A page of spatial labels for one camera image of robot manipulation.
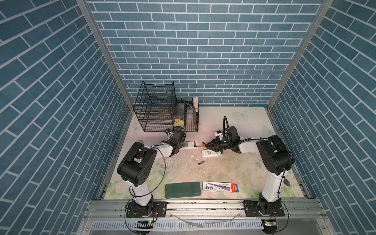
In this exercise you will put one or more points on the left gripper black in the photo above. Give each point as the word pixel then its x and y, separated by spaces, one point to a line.
pixel 182 145

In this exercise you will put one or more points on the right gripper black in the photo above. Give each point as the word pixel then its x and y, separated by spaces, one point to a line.
pixel 215 145

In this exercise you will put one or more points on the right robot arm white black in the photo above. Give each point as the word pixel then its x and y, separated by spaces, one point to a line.
pixel 277 159

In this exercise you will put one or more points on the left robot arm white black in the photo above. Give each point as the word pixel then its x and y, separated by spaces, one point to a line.
pixel 137 164

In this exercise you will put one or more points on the yellow item in basket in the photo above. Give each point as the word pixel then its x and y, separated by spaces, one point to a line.
pixel 179 121

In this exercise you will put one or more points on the green flat case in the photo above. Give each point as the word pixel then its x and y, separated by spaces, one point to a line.
pixel 182 190

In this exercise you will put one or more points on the white blue red package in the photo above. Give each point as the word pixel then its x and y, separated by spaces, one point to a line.
pixel 220 187

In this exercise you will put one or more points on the metal spoon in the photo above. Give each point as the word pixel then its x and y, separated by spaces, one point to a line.
pixel 286 182

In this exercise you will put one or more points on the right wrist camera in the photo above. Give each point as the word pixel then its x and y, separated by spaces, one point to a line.
pixel 219 134

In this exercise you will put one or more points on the black wire mesh basket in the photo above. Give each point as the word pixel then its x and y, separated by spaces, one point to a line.
pixel 187 110

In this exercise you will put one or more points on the black wire file rack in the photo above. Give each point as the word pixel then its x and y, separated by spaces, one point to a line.
pixel 154 106

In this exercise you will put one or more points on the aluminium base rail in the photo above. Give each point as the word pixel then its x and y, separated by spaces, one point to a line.
pixel 299 216

